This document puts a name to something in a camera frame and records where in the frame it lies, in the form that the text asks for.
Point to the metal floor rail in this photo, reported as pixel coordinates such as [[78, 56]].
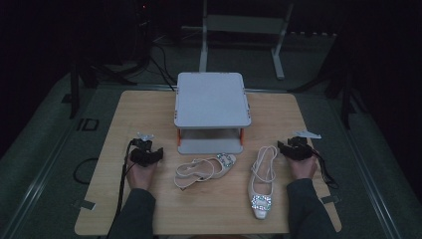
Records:
[[36, 184], [375, 192]]

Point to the grey two-tier shoe rack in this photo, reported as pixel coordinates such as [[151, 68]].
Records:
[[212, 99]]

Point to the dark equipment with red light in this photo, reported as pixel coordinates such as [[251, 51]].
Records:
[[143, 30]]

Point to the beige slingback shoe jewelled buckle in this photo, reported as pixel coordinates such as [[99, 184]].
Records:
[[224, 167], [262, 195]]

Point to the person's left hand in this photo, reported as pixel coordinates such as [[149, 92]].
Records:
[[141, 176]]

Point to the black stand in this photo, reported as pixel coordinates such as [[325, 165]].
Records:
[[73, 89], [345, 99]]

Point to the person's right hand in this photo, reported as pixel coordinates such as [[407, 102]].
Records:
[[303, 169]]

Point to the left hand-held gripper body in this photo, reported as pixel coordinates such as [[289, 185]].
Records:
[[141, 156]]

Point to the grey tape piece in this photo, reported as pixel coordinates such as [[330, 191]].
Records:
[[87, 204], [330, 199]]

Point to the white metal stand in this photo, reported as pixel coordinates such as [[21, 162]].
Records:
[[204, 49]]

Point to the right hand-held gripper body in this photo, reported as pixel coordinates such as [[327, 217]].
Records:
[[302, 151]]

